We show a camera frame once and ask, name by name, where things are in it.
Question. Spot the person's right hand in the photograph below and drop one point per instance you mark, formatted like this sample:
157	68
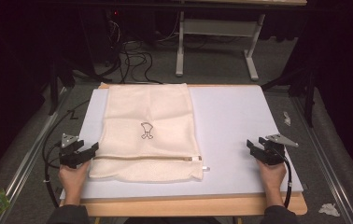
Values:
271	177

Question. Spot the cream mesh laundry bag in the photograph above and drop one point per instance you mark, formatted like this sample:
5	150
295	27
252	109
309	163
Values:
148	124

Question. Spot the dark box with red light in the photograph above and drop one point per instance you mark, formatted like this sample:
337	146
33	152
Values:
113	34

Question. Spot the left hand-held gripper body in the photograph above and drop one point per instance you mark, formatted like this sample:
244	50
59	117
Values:
69	155

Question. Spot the metal floor rail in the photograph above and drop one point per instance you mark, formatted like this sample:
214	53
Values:
324	155
28	155

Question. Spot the black stand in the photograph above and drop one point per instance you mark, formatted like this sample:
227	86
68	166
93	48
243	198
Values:
308	93
54	84

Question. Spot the crumpled white paper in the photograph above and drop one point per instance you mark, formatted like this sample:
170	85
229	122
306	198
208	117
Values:
329	209

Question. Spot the small white scrap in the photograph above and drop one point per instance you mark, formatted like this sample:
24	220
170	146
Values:
286	118

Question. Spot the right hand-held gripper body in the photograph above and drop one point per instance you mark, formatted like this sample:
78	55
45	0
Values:
274	154

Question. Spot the white foam board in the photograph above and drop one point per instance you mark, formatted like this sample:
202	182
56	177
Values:
233	124

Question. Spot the person's left hand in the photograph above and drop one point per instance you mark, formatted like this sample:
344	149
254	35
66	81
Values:
73	180

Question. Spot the white desk frame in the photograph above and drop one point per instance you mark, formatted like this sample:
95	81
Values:
218	28

